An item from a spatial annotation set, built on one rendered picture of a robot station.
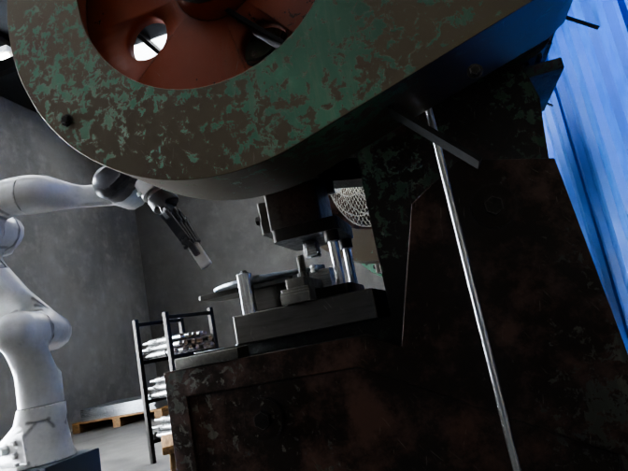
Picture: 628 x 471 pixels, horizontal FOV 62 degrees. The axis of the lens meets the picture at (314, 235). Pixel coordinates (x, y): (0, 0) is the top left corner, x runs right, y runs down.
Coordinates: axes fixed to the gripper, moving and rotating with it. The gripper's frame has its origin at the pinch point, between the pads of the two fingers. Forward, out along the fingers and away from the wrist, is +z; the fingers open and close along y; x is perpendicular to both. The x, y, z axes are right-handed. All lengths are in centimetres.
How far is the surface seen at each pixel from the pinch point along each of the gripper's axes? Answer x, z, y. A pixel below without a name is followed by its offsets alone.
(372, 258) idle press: 34, 14, -129
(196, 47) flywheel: 33, -21, 40
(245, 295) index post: 9.3, 19.6, 20.2
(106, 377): -373, -117, -562
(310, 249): 25.0, 16.9, 4.2
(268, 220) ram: 21.2, 5.9, 8.1
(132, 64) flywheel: 21, -27, 39
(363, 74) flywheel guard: 52, 8, 50
